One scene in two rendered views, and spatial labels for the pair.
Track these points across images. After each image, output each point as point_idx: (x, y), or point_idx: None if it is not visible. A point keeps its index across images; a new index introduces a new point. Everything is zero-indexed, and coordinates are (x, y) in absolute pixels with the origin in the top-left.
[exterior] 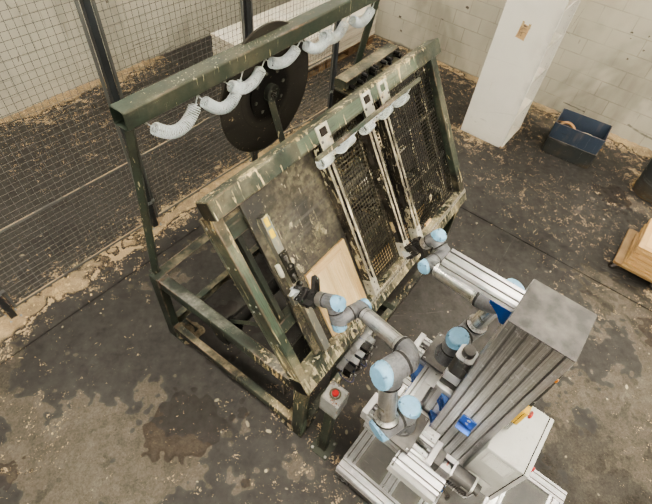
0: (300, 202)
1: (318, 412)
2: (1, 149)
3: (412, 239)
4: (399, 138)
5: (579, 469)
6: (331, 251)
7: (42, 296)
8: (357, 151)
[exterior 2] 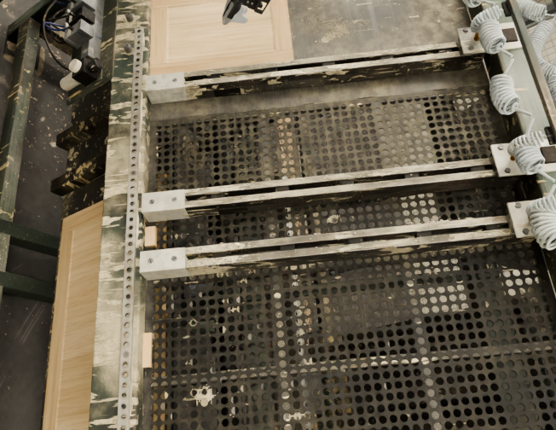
0: (395, 12)
1: (3, 65)
2: (400, 294)
3: (266, 6)
4: (417, 304)
5: None
6: (289, 32)
7: (289, 153)
8: (432, 153)
